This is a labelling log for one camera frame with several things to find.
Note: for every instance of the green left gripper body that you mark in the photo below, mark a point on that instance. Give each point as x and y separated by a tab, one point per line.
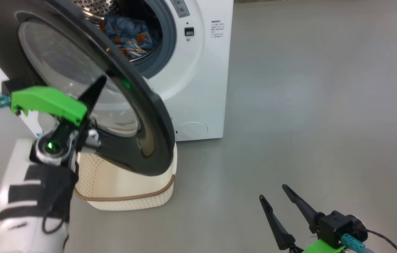
51	102

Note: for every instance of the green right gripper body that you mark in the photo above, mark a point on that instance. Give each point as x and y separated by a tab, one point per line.
321	247

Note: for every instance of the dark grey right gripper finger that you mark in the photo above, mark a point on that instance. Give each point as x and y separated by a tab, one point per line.
279	232
307	212

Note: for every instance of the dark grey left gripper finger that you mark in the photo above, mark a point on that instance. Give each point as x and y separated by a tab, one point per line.
93	96

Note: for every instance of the dark washing machine door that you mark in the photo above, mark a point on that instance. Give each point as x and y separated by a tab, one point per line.
149	123

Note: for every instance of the blue cartoon print garment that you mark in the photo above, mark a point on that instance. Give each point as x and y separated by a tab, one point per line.
128	31

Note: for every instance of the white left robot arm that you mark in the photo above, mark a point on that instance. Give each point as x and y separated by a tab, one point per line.
12	230

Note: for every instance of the stainless steel washing machine drum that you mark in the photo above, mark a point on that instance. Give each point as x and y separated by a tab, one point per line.
93	5

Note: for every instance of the white front-load washing machine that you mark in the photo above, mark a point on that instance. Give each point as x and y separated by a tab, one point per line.
202	88

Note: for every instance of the black door lock socket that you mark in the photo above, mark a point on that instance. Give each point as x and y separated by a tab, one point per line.
189	31

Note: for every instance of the cream perforated basket brown rim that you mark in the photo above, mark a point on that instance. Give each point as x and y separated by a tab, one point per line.
121	186

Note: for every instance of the grey warning sticker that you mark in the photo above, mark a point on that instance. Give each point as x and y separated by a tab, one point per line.
180	7

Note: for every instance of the teal right camera connector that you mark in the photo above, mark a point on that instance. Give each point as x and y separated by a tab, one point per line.
353	242

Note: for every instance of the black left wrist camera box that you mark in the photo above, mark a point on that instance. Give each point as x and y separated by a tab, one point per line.
14	86

